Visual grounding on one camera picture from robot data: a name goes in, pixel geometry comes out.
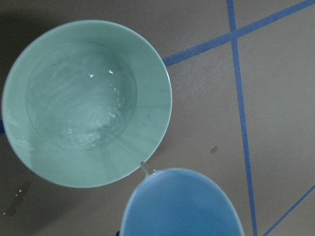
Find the mint green bowl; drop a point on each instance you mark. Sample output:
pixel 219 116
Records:
pixel 85 103

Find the light blue plastic cup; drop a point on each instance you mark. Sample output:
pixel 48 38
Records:
pixel 179 202

